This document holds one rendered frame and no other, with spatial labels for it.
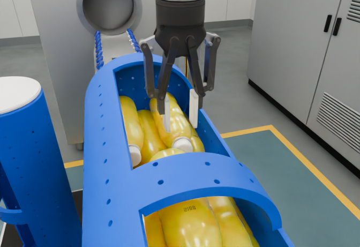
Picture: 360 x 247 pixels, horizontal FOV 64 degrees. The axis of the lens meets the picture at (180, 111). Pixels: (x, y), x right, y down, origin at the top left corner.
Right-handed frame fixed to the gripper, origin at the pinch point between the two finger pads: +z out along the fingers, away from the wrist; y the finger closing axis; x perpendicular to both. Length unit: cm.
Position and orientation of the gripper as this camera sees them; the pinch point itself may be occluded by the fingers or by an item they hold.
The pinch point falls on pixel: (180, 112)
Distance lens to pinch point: 53.3
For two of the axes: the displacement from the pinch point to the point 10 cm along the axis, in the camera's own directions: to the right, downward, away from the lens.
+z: 0.0, 8.5, 5.2
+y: -9.6, 1.4, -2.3
